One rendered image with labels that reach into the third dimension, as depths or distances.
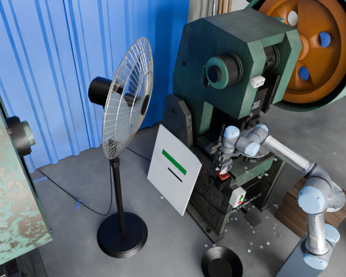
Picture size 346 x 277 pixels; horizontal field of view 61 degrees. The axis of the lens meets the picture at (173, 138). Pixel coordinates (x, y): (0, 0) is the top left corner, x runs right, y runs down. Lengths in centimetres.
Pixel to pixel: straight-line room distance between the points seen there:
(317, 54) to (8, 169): 174
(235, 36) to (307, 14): 56
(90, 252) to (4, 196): 157
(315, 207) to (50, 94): 200
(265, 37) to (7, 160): 132
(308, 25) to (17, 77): 196
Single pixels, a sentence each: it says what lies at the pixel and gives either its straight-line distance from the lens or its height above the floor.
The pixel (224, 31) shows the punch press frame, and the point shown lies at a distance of 167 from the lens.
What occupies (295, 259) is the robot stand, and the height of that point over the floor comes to 38.
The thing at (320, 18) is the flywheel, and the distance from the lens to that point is 199.
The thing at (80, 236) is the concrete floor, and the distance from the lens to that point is 247.
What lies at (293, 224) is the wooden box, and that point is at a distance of 263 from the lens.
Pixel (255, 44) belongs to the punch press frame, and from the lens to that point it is 161.
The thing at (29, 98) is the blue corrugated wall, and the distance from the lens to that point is 250.
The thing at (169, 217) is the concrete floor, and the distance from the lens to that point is 250.
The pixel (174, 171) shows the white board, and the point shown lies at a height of 32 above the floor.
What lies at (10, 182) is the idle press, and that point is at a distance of 88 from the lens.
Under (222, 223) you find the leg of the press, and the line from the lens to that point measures 227.
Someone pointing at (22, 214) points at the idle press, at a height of 139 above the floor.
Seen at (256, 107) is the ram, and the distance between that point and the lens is 193.
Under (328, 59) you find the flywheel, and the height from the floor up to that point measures 135.
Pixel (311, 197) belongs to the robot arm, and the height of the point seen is 104.
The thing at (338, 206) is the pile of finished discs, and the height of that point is 39.
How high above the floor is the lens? 212
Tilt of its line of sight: 43 degrees down
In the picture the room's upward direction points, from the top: 5 degrees clockwise
